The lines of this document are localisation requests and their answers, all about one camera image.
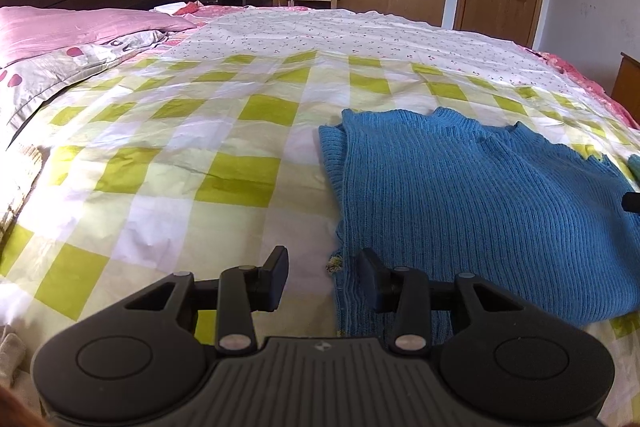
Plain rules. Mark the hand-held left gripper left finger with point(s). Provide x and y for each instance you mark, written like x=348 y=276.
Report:
x=275 y=277

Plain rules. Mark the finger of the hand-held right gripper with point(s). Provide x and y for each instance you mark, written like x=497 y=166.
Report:
x=632 y=202

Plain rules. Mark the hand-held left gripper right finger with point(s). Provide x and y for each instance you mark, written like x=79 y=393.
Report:
x=370 y=279

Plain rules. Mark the blue striped knit sweater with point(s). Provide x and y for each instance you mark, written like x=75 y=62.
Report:
x=475 y=197

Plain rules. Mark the teal knit cloth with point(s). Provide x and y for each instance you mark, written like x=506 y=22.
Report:
x=635 y=168

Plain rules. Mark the green checked bed sheet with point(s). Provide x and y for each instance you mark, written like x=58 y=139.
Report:
x=175 y=167

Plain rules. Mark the white floral bed sheet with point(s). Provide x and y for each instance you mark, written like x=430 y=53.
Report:
x=375 y=34

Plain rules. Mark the beige plaid sheet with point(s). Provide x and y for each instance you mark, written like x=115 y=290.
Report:
x=20 y=187

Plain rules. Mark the white crumpled cloth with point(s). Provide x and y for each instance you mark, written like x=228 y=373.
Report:
x=11 y=357

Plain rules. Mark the grey quilt with pink hearts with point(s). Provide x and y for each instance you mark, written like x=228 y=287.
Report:
x=60 y=67

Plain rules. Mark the pink satin pillow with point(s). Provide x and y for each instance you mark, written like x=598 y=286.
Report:
x=75 y=29

